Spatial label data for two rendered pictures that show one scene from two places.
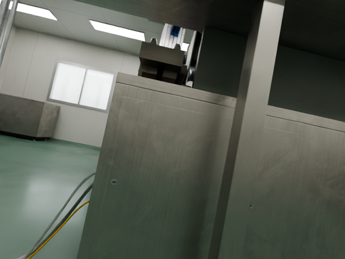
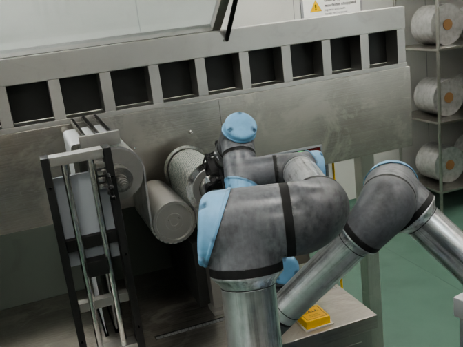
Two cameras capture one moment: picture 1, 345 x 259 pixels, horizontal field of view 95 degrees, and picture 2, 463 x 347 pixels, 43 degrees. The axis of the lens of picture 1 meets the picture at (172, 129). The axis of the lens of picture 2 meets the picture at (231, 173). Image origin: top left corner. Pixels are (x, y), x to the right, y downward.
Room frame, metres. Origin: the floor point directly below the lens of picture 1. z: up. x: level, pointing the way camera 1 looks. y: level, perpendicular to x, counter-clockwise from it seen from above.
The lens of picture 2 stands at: (2.47, -0.40, 1.72)
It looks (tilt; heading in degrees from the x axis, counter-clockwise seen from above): 16 degrees down; 166
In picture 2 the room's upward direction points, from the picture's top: 7 degrees counter-clockwise
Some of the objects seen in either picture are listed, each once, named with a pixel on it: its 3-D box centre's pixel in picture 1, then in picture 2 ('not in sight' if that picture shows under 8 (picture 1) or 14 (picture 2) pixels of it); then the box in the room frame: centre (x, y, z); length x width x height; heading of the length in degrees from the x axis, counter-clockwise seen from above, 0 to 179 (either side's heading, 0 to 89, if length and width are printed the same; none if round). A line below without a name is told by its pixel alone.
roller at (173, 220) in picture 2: not in sight; (163, 209); (0.82, -0.19, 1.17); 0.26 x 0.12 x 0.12; 4
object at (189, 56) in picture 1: (188, 61); not in sight; (0.81, -0.01, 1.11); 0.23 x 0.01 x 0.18; 4
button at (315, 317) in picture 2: not in sight; (312, 317); (1.16, 0.11, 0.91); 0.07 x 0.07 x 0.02; 4
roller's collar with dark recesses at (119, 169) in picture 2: not in sight; (118, 177); (0.98, -0.31, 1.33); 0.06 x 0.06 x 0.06; 4
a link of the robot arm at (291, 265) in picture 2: not in sight; (277, 264); (1.21, 0.01, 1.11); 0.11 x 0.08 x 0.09; 4
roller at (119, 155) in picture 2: not in sight; (109, 165); (0.82, -0.32, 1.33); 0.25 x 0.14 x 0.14; 4
